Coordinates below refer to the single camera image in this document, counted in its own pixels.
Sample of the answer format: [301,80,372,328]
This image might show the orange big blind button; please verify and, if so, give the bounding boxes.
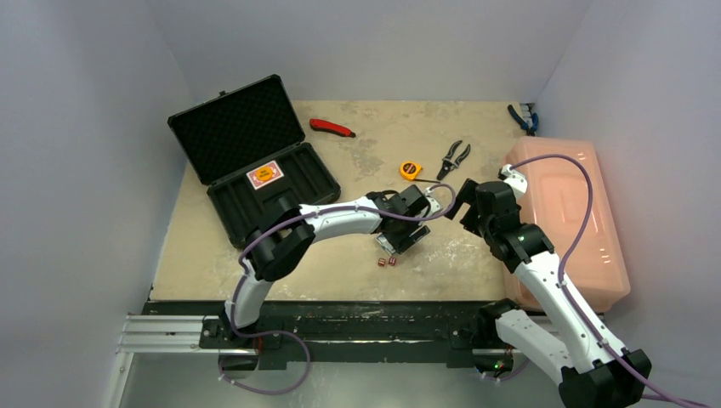
[254,166,276,183]

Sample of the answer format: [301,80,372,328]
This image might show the red playing card deck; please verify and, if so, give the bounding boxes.
[246,160,285,190]

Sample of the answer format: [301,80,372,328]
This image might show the black poker set case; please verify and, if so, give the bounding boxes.
[167,74,341,249]

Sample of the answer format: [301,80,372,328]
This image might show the blue playing card deck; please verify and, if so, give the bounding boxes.
[376,235,395,256]

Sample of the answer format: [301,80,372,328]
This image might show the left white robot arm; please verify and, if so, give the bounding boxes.
[220,185,448,348]

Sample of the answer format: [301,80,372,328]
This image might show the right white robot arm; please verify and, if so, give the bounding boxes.
[446,178,652,407]

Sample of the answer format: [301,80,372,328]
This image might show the yellow tape measure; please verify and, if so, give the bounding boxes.
[399,161,439,184]

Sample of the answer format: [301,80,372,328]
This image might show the pink translucent plastic bin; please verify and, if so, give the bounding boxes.
[505,137,630,313]

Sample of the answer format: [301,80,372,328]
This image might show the red utility knife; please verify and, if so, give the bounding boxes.
[309,118,356,138]

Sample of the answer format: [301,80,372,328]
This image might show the black handled pliers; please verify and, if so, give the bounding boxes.
[436,139,471,181]

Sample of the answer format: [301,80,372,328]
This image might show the blue handled pliers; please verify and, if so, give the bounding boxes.
[507,105,539,137]

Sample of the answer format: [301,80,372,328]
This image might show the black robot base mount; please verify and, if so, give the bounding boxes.
[200,301,520,375]

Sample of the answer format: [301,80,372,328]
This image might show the aluminium rail frame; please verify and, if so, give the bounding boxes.
[100,314,257,407]

